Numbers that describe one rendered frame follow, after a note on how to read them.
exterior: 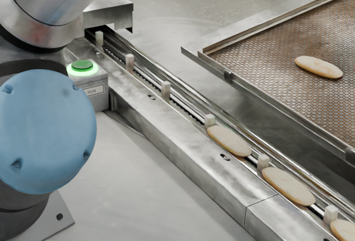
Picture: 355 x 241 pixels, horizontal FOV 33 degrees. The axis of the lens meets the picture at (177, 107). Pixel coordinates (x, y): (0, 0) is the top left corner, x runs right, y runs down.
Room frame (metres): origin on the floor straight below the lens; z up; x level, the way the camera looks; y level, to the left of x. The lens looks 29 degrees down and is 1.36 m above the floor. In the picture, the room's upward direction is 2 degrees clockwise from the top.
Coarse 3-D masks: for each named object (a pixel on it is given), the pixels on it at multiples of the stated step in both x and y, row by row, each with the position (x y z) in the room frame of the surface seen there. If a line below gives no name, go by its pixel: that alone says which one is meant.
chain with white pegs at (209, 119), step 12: (96, 36) 1.21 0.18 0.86; (120, 60) 1.13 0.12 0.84; (132, 60) 1.09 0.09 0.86; (168, 84) 0.97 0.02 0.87; (168, 96) 0.97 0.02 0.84; (204, 120) 0.86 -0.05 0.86; (264, 156) 0.74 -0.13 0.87; (264, 168) 0.73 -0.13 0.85; (324, 216) 0.62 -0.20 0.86; (336, 216) 0.62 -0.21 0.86
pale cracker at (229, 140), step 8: (208, 128) 0.84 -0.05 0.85; (216, 128) 0.84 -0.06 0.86; (224, 128) 0.84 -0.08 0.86; (216, 136) 0.81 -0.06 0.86; (224, 136) 0.81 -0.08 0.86; (232, 136) 0.81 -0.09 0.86; (224, 144) 0.79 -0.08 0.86; (232, 144) 0.79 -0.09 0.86; (240, 144) 0.79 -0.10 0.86; (232, 152) 0.78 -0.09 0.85; (240, 152) 0.77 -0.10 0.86; (248, 152) 0.77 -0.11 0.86
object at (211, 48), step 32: (320, 0) 1.23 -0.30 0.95; (256, 32) 1.12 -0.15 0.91; (320, 32) 1.10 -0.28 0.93; (352, 32) 1.09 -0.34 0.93; (224, 64) 1.02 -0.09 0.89; (256, 64) 1.00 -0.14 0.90; (288, 64) 0.99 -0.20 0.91; (352, 64) 0.97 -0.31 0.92; (288, 96) 0.89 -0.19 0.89; (320, 96) 0.88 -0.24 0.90; (320, 128) 0.78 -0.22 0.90; (352, 128) 0.79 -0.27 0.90
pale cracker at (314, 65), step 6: (294, 60) 1.00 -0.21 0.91; (300, 60) 0.99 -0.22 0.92; (306, 60) 0.98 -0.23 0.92; (312, 60) 0.98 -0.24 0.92; (318, 60) 0.98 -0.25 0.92; (300, 66) 0.98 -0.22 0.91; (306, 66) 0.97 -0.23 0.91; (312, 66) 0.96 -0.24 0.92; (318, 66) 0.96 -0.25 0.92; (324, 66) 0.96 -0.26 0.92; (330, 66) 0.95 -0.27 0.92; (318, 72) 0.95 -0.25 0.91; (324, 72) 0.94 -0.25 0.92; (330, 72) 0.94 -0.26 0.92; (336, 72) 0.94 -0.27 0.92; (342, 72) 0.94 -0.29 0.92; (336, 78) 0.93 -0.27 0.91
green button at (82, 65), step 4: (80, 60) 0.98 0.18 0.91; (84, 60) 0.98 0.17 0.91; (88, 60) 0.99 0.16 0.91; (72, 64) 0.97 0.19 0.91; (76, 64) 0.97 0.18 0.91; (80, 64) 0.97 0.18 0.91; (84, 64) 0.97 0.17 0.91; (88, 64) 0.97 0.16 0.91; (92, 64) 0.97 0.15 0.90; (72, 68) 0.96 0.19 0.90; (76, 68) 0.95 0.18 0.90; (80, 68) 0.95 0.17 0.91; (84, 68) 0.95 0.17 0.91; (88, 68) 0.96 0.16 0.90; (92, 68) 0.96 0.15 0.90
